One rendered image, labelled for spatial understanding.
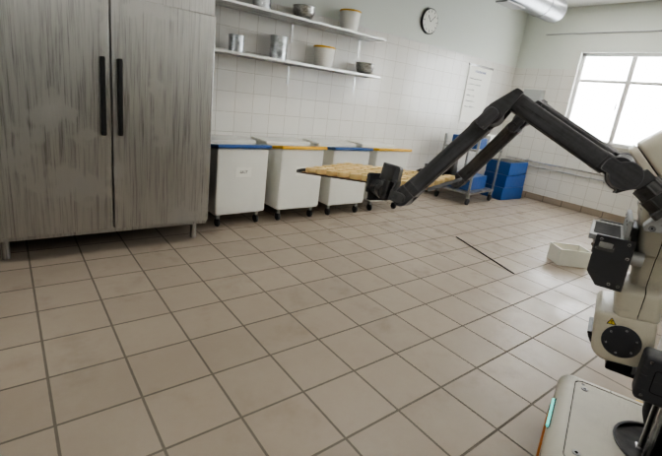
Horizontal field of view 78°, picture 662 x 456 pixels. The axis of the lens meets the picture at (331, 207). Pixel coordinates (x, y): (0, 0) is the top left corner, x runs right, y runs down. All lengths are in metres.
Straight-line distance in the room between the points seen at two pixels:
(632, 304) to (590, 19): 6.47
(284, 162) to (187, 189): 1.06
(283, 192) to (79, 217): 1.78
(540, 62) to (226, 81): 5.30
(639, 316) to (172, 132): 2.88
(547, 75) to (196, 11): 5.85
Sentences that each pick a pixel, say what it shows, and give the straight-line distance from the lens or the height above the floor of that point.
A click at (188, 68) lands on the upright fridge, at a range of 3.29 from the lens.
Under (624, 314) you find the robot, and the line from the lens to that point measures 1.59.
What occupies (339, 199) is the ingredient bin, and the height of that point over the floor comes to 0.19.
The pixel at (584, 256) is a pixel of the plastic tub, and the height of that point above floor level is 0.12.
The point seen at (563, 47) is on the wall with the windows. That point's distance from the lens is 7.80.
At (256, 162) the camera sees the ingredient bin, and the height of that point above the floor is 0.61.
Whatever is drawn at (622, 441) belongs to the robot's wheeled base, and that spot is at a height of 0.27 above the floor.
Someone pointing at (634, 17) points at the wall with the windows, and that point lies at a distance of 7.54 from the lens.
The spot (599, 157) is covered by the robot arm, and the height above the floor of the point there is 1.21.
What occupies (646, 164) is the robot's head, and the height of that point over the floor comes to 1.20.
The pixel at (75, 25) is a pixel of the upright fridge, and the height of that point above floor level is 1.51.
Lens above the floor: 1.29
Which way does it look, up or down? 15 degrees down
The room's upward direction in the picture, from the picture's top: 7 degrees clockwise
